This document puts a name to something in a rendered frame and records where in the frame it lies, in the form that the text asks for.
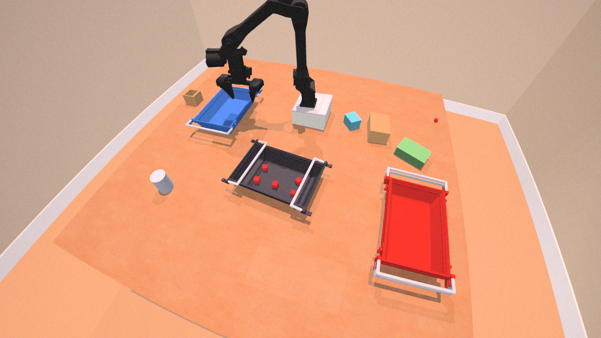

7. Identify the grey cylinder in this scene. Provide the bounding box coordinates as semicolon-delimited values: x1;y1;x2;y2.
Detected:
150;169;174;194

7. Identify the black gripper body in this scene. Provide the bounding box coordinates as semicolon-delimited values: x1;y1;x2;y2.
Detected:
216;65;264;92

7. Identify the small light blue block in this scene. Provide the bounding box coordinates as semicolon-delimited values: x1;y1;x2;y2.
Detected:
343;112;362;131

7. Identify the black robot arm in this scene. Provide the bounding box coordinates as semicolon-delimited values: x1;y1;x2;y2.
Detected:
206;0;317;108

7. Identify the green rectangular block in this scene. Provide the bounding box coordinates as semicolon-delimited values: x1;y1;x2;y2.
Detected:
394;137;432;170

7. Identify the orange cube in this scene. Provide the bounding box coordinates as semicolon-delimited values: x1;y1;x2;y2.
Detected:
367;112;391;144

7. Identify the tan open-top box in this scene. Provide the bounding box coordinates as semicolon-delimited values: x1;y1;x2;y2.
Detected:
183;89;204;106

